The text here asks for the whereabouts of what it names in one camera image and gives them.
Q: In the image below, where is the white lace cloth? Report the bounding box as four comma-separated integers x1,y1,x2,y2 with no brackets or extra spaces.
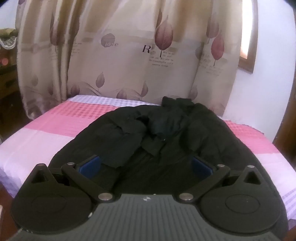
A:
0,35,18,50

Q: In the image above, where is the black jacket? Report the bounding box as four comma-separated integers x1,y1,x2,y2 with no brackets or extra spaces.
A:
47,96,288,241

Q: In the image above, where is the beige leaf print curtain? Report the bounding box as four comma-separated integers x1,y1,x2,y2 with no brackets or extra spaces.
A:
15,0,246,120

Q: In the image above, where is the brown wooden window frame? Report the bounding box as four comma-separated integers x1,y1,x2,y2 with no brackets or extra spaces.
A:
239,0,259,74

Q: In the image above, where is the brown wooden cabinet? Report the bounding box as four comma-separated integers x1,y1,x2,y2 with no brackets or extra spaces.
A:
0,65,22,122

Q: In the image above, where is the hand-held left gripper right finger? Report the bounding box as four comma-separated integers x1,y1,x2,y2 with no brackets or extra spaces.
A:
178,155,263,203

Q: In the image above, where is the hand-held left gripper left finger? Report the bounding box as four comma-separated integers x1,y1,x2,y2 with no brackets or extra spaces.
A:
24,155,121,203

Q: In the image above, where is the pink and white checkered bed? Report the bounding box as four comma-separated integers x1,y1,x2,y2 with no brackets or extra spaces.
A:
0,95,291,224

